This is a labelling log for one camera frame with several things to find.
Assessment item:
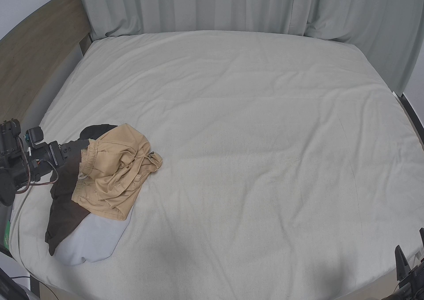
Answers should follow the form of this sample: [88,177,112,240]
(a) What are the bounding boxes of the dark brown garment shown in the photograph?
[45,146,97,257]

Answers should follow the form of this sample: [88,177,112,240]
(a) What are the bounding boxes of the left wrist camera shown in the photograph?
[24,127,44,147]

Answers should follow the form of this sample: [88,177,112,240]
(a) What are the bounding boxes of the black and olive garment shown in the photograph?
[79,124,119,142]

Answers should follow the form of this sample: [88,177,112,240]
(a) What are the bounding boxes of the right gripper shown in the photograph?
[381,227,424,300]

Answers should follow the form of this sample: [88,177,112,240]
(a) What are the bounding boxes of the beige shorts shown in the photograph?
[71,123,163,220]

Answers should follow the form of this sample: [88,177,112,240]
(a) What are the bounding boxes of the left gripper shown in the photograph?
[40,139,91,169]

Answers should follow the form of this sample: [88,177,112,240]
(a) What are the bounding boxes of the bed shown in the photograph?
[0,0,424,300]

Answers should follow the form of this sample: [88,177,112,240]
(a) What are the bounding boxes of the pale grey garment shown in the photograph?
[55,208,134,266]

